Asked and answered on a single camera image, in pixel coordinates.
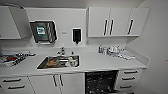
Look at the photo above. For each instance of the white drawer stack beside dishwasher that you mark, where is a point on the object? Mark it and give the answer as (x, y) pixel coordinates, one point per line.
(129, 80)

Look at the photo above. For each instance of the small blue bottle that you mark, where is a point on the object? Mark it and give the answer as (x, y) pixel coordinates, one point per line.
(100, 50)

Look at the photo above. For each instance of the small white container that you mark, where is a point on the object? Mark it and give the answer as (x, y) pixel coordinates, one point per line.
(104, 51)

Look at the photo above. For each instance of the chrome faucet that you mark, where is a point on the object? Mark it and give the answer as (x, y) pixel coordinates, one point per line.
(61, 51)

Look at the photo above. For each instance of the stack of white plates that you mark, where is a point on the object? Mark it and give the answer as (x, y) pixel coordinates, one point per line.
(113, 51)

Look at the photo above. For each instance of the orange bowl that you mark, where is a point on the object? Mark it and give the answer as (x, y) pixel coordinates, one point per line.
(51, 62)

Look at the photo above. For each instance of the white two-door base cabinet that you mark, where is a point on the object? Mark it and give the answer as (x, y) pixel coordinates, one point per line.
(71, 85)

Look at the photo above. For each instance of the black paper towel dispenser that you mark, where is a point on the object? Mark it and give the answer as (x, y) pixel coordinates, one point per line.
(41, 31)

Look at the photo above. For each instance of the stainless steel sink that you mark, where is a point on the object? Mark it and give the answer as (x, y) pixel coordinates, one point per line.
(41, 65)

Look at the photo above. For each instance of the dish drying rack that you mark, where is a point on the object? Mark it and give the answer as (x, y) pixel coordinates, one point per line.
(13, 59)

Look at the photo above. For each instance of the white drawer stack beside microwave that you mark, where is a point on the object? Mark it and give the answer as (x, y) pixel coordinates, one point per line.
(15, 86)

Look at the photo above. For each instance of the black wall soap dispenser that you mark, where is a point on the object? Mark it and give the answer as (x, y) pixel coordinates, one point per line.
(76, 35)

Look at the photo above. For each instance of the small wall label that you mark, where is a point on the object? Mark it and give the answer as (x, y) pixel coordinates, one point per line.
(63, 32)

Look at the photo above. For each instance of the white three-door wall cabinet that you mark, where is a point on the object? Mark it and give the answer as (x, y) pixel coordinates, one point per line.
(116, 21)

